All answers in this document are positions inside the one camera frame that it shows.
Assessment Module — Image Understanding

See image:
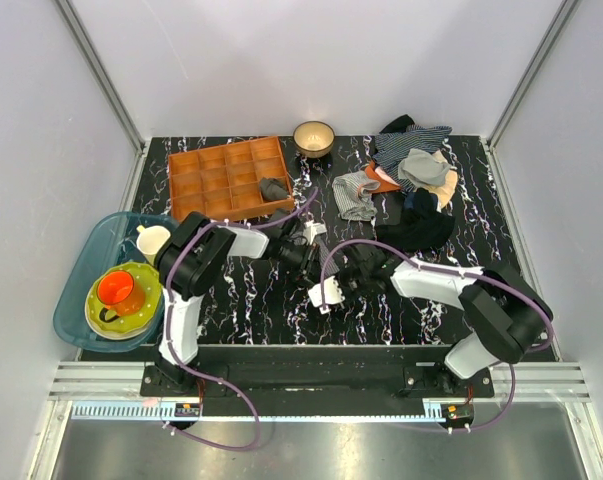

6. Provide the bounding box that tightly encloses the grey white striped underwear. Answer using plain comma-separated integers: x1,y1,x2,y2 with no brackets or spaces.
315,237,340,277

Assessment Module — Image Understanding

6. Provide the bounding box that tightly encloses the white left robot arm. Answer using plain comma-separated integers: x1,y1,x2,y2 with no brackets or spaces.
153,210,322,396

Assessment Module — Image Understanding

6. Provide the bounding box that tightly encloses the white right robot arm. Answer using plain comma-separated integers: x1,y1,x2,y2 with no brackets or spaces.
335,241,553,397

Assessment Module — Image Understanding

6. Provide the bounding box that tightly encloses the rolled dark grey sock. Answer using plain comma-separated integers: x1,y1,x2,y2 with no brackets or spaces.
259,178,289,202

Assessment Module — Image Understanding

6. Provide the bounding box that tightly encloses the black cloth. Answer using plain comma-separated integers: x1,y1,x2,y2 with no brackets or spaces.
375,209,456,253

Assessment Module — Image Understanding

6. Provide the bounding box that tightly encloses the striped grey cloth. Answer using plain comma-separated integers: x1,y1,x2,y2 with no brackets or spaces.
332,171,380,222

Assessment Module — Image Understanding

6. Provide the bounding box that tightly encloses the dark navy cloth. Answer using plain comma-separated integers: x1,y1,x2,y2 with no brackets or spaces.
403,188,439,215

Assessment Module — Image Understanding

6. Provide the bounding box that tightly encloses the orange wooden compartment tray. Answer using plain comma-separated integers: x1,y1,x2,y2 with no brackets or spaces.
168,136,295,222

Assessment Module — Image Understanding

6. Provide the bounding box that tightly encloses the orange cloth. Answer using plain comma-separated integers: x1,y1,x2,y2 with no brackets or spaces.
364,161,401,194

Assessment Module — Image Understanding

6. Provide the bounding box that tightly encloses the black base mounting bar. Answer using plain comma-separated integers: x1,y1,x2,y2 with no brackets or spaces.
140,345,494,421

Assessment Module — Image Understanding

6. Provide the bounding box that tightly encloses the beige ceramic bowl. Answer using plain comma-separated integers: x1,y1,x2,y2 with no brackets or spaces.
293,121,335,158

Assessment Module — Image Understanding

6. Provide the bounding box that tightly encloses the beige cloth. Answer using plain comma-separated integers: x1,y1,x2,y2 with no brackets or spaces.
427,151,458,209

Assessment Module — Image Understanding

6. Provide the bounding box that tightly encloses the dark blue striped cloth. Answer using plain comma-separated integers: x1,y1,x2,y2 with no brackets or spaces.
372,125,452,192

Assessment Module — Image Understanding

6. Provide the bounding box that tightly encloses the cream yellow mug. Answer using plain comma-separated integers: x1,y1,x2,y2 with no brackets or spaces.
136,225,171,265

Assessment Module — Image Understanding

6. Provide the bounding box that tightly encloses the green dotted plate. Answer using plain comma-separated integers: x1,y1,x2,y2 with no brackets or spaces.
84,262,163,340

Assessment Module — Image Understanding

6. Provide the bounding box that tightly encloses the orange cup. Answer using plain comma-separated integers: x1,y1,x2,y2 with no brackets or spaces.
97,271,145,323

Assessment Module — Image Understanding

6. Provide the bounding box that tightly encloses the blue plastic bin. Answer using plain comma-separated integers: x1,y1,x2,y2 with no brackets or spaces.
53,212,178,354

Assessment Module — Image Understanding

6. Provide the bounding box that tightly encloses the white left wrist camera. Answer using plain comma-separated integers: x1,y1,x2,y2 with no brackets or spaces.
302,220,327,245

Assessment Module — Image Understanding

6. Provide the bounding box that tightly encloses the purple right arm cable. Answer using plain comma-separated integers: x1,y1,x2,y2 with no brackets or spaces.
319,238,555,434

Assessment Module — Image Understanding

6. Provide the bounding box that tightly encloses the white slotted cable duct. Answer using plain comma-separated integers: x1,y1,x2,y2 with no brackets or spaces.
71,401,450,423

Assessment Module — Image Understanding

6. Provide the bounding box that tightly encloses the aluminium frame rail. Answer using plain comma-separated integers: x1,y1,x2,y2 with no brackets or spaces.
48,362,591,403

